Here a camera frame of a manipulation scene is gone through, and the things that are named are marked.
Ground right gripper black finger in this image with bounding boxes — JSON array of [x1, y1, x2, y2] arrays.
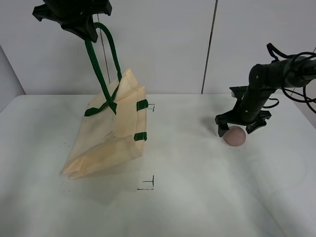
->
[[218, 123, 230, 137], [246, 119, 267, 134]]

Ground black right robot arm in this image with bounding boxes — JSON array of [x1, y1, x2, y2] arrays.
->
[[215, 52, 316, 137]]

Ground pink peach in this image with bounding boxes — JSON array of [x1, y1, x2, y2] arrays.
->
[[223, 126, 246, 147]]

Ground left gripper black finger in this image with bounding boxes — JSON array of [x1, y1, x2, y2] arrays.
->
[[72, 15, 98, 42]]

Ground white linen bag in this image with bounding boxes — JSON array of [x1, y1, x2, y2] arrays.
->
[[61, 22, 149, 179]]

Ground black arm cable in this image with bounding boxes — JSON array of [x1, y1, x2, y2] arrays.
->
[[265, 43, 316, 112]]

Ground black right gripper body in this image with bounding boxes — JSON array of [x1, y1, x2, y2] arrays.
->
[[215, 86, 271, 127]]

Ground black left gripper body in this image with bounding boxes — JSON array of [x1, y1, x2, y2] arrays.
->
[[32, 0, 112, 31]]

